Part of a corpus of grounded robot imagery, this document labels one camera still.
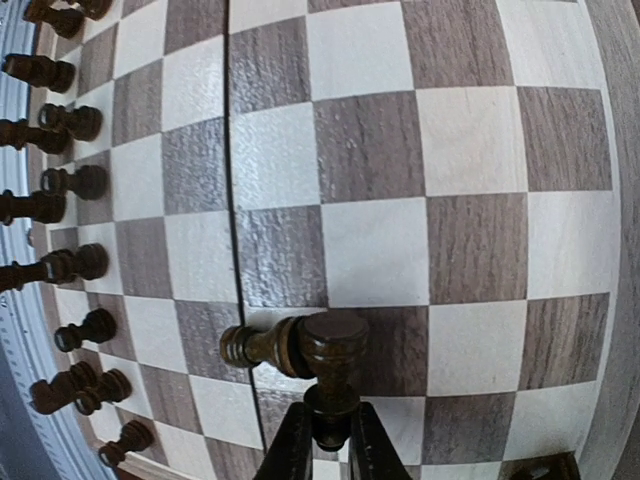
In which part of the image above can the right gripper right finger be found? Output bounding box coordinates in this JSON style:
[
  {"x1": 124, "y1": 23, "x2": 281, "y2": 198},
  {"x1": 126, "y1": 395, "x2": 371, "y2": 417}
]
[{"x1": 348, "y1": 402, "x2": 411, "y2": 480}]

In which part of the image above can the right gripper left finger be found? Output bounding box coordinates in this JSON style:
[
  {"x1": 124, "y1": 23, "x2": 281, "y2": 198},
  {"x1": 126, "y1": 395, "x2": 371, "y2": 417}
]
[{"x1": 253, "y1": 402, "x2": 313, "y2": 480}]

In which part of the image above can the dark rook chess piece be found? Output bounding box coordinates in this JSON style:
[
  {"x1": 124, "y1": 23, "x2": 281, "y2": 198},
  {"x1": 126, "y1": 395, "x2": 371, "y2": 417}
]
[{"x1": 29, "y1": 361, "x2": 133, "y2": 416}]

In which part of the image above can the dark pawn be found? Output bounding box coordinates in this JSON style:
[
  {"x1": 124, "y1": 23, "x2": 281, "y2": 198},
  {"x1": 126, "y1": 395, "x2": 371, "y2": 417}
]
[
  {"x1": 23, "y1": 0, "x2": 112, "y2": 39},
  {"x1": 40, "y1": 165, "x2": 109, "y2": 200},
  {"x1": 53, "y1": 308, "x2": 117, "y2": 353},
  {"x1": 41, "y1": 243, "x2": 109, "y2": 285},
  {"x1": 98, "y1": 420, "x2": 154, "y2": 468},
  {"x1": 37, "y1": 103, "x2": 103, "y2": 142}
]

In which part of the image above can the wooden chess board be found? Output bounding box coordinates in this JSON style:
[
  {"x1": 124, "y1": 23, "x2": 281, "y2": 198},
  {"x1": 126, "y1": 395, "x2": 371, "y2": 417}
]
[{"x1": 34, "y1": 1, "x2": 639, "y2": 479}]

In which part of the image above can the dark king chess piece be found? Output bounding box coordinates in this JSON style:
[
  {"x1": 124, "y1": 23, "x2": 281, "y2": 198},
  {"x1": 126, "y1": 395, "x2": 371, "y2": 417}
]
[{"x1": 1, "y1": 190, "x2": 67, "y2": 226}]

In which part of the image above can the dark tall chess piece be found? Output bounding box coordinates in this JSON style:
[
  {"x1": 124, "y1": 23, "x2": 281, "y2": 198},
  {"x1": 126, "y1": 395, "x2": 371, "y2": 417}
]
[{"x1": 0, "y1": 119, "x2": 71, "y2": 155}]

